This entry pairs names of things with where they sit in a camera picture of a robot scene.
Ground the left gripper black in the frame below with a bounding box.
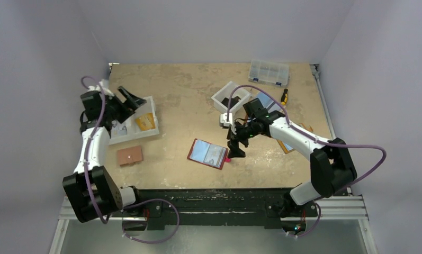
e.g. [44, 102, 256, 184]
[103, 87, 146, 123]

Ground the red card holder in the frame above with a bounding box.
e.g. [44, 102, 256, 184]
[187, 139, 229, 170]

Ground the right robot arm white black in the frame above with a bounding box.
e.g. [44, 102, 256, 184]
[219, 98, 357, 217]

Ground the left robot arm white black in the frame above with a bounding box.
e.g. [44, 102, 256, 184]
[62, 85, 147, 224]

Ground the grey card in bin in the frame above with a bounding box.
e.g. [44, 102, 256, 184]
[111, 121, 127, 138]

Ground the orange card in bin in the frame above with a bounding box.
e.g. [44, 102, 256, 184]
[135, 113, 156, 131]

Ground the closed pink-brown card holder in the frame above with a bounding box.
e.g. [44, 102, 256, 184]
[116, 146, 143, 167]

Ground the open tan card holder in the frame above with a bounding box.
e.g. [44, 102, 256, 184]
[277, 123, 313, 154]

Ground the open blue card holder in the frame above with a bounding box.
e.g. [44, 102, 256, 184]
[255, 92, 282, 112]

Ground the white two-compartment bin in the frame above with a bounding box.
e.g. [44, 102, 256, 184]
[109, 96, 159, 145]

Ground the black item in bin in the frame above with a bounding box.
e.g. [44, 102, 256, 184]
[221, 96, 240, 108]

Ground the small white square bin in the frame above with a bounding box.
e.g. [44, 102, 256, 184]
[211, 81, 252, 114]

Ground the yellow black screwdriver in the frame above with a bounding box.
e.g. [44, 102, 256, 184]
[281, 88, 289, 105]

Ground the clear plastic organizer box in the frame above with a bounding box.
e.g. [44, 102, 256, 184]
[248, 59, 290, 87]

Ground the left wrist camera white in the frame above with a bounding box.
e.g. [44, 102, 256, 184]
[97, 79, 115, 97]

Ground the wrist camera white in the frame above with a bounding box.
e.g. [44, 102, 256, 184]
[219, 112, 236, 134]
[97, 79, 115, 97]

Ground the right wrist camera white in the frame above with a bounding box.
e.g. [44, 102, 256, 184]
[219, 112, 236, 134]

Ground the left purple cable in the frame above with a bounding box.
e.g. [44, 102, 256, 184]
[80, 76, 181, 245]

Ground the purple cable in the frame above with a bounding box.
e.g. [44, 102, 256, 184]
[80, 76, 181, 245]
[225, 85, 387, 240]

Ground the aluminium frame rail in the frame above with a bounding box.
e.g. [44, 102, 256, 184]
[316, 196, 369, 220]

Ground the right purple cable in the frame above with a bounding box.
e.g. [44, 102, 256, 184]
[225, 85, 387, 240]

